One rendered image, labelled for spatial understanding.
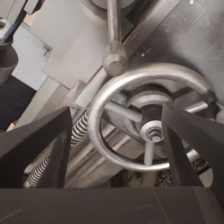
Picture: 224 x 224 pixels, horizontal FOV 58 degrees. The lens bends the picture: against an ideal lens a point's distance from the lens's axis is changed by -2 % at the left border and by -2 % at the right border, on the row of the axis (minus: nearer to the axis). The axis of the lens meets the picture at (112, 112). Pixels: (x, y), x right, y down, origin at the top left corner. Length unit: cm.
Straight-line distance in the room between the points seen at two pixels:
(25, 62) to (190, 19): 402
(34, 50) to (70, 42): 378
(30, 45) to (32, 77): 63
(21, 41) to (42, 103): 358
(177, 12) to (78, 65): 17
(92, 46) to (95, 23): 4
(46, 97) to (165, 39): 36
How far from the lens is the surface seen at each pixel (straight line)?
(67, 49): 34
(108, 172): 77
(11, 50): 91
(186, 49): 35
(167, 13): 33
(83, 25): 32
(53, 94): 56
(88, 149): 57
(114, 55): 18
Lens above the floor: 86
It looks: 20 degrees down
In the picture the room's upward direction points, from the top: 56 degrees counter-clockwise
